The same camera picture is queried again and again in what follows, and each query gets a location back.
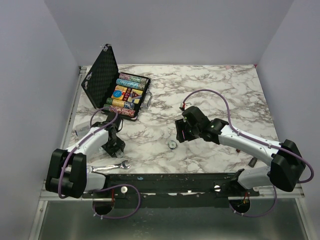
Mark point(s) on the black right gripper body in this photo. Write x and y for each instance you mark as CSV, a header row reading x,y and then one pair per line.
x,y
189,133

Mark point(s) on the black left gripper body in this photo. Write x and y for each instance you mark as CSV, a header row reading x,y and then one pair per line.
x,y
114,146

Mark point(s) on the blue white poker chip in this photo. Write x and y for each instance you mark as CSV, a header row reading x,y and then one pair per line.
x,y
172,144

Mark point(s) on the black poker set case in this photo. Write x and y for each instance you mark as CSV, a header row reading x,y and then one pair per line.
x,y
105,85

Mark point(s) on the red triangular dealer button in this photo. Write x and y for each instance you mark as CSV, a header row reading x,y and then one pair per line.
x,y
135,96

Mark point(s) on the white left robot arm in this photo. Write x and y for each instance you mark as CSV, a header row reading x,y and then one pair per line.
x,y
68,173

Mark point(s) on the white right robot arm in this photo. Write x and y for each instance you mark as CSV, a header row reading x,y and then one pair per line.
x,y
283,165

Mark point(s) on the silver combination wrench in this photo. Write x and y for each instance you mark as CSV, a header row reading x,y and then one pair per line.
x,y
123,165

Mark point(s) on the clear plastic screw box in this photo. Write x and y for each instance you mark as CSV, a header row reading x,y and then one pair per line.
x,y
82,129

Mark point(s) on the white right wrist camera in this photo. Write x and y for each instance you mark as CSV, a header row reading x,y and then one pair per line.
x,y
185,105

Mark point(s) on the black mounting base plate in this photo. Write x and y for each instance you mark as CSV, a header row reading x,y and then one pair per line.
x,y
171,190

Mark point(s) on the black T-handle tool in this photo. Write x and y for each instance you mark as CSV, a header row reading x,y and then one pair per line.
x,y
252,162

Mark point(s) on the aluminium extrusion rail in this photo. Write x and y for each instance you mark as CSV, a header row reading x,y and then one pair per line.
x,y
52,196

